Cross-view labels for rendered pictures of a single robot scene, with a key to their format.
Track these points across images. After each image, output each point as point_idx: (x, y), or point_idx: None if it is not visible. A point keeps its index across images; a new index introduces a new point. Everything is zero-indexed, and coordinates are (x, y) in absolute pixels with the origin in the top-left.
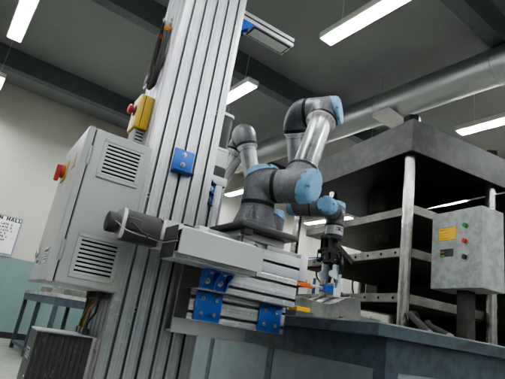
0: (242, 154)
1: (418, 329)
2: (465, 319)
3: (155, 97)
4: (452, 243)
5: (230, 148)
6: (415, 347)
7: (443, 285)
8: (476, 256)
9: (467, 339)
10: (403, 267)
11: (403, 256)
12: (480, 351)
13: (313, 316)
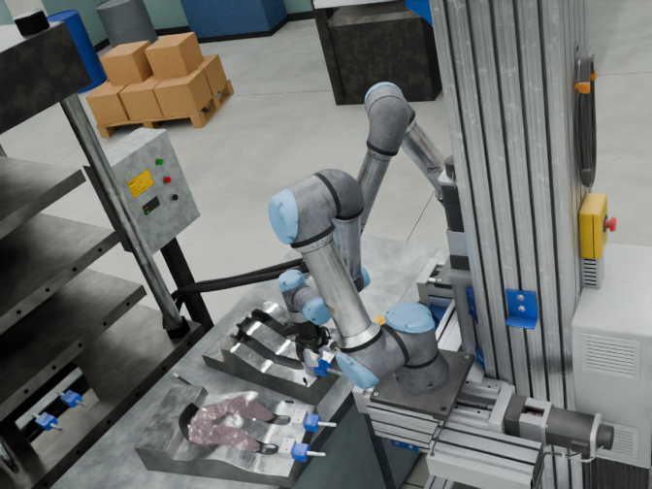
0: (359, 220)
1: (423, 244)
2: (183, 258)
3: (584, 191)
4: (152, 190)
5: (335, 228)
6: None
7: (163, 242)
8: (183, 188)
9: (379, 237)
10: (150, 253)
11: (145, 243)
12: None
13: (417, 302)
